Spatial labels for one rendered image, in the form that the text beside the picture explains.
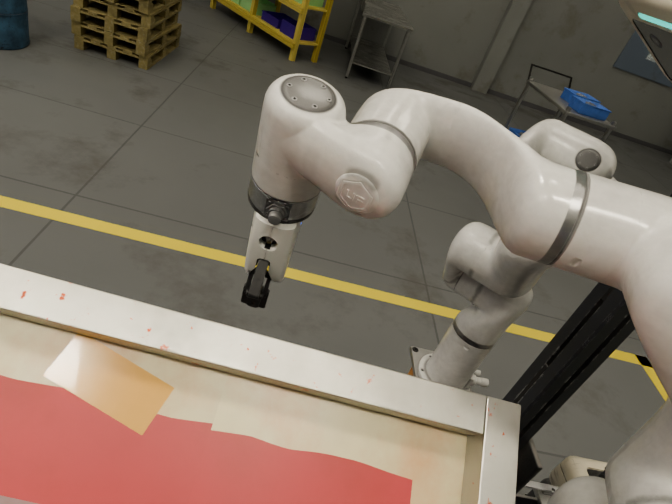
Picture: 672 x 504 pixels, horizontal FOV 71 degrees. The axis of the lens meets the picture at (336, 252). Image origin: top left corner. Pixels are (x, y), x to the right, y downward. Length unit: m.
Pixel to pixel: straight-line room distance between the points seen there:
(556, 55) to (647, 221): 9.94
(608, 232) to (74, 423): 0.48
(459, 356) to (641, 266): 0.67
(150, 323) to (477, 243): 0.57
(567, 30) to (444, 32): 2.20
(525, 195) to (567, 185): 0.03
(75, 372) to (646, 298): 0.47
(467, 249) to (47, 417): 0.65
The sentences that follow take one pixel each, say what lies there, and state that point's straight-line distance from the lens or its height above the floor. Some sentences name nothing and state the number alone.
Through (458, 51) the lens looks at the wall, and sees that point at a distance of 9.78.
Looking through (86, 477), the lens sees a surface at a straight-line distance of 0.50.
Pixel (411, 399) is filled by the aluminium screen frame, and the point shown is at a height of 1.55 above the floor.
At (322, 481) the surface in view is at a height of 1.47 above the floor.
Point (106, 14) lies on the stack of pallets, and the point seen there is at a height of 0.41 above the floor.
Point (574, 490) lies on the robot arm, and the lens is 0.72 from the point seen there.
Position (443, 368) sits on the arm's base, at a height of 1.20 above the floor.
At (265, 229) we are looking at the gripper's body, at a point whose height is 1.61.
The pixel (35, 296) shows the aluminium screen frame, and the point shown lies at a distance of 0.50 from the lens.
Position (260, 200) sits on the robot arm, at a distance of 0.49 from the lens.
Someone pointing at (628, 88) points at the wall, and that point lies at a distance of 11.16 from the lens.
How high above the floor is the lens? 1.89
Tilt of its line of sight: 34 degrees down
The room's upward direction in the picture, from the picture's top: 21 degrees clockwise
